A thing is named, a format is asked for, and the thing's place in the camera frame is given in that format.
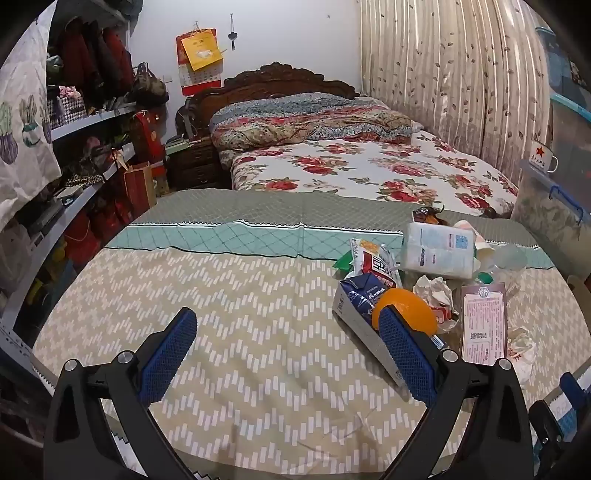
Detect grey backpack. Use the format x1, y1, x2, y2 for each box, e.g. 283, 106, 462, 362
175, 97, 205, 140

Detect red white snack wrapper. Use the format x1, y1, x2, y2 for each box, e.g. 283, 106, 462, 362
346, 237, 406, 289

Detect brown handbag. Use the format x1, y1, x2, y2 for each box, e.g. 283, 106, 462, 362
129, 62, 170, 105

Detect hanging wall ornament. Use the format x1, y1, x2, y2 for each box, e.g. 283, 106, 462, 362
226, 14, 242, 51

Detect white tissue pack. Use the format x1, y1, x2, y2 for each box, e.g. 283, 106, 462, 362
399, 222, 477, 280

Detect white enamel mug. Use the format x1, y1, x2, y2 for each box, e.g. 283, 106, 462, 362
529, 138, 560, 174

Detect white tissue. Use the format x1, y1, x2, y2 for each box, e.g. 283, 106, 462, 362
412, 274, 461, 334

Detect houndstooth box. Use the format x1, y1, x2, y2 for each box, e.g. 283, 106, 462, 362
48, 95, 87, 130

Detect blue milk carton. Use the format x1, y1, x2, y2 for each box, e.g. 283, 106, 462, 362
332, 272, 446, 388

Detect red gift bag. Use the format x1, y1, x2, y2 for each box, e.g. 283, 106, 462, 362
133, 111, 168, 168

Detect dark wooden nightstand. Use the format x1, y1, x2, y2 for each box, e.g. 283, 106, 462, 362
165, 136, 232, 191

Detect red wall calendar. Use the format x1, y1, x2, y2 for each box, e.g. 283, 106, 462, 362
175, 28, 225, 96

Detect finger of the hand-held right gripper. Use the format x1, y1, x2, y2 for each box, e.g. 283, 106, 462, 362
558, 370, 591, 418
529, 401, 570, 460

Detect carved wooden headboard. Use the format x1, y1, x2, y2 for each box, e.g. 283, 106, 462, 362
187, 61, 361, 123

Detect brown snack wrapper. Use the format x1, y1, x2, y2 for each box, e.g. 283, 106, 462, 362
412, 205, 450, 227

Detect red hanging clothes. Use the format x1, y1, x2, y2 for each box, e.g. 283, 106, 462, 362
48, 18, 136, 108

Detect brown paper bag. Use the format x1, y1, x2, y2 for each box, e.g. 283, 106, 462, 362
122, 161, 158, 219

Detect stacked clear storage boxes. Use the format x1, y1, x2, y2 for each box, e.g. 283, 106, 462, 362
534, 23, 591, 174

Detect orange plastic ball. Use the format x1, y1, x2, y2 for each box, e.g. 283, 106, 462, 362
372, 288, 438, 339

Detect red floral folded quilt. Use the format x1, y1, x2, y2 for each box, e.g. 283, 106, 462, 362
211, 104, 426, 151

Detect leaf print curtain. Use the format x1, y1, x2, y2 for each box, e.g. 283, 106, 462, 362
358, 0, 555, 185

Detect brown card packet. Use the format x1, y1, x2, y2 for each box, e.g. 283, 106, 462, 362
459, 282, 509, 368

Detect blue grey patterned quilt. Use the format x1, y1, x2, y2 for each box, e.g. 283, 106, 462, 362
210, 92, 365, 134

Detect clear storage box blue latch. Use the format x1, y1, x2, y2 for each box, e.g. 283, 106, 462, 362
510, 159, 591, 280

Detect red spotted tissue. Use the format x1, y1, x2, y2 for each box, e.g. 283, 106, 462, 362
505, 325, 539, 385

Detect yellow paper bag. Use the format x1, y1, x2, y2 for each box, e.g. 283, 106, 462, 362
181, 31, 225, 72

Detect white plant print cloth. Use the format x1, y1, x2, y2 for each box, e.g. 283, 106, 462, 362
0, 4, 64, 217

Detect bed with floral sheet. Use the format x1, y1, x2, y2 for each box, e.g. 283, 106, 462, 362
231, 129, 520, 219

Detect clear plastic bottle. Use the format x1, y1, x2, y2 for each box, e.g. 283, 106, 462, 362
475, 242, 530, 288

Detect grey metal shelf rack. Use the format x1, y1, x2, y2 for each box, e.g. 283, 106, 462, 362
0, 0, 171, 416

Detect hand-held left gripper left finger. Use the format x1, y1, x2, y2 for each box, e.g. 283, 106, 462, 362
44, 307, 199, 480

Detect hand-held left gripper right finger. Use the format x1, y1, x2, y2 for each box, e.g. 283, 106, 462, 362
376, 305, 536, 480

